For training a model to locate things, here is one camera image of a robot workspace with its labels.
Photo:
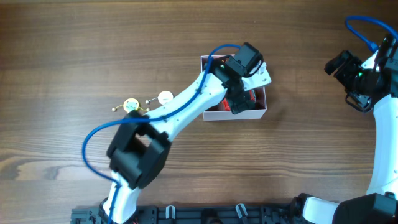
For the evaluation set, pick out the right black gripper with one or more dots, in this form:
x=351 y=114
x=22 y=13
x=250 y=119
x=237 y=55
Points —
x=358 y=98

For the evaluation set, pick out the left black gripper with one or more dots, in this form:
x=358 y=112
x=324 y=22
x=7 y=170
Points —
x=242 y=98

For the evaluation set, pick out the red toy fire truck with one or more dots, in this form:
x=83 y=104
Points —
x=225 y=105

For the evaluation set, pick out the pink cardboard box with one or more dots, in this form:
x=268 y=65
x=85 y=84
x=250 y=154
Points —
x=217 y=113

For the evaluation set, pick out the white wooden rattle drum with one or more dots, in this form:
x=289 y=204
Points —
x=163 y=97

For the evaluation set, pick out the yellow wooden rattle drum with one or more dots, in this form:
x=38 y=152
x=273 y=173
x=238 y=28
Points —
x=130 y=104

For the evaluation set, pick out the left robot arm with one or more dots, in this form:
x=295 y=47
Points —
x=140 y=147

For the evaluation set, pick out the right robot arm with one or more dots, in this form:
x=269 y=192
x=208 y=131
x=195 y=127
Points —
x=379 y=204

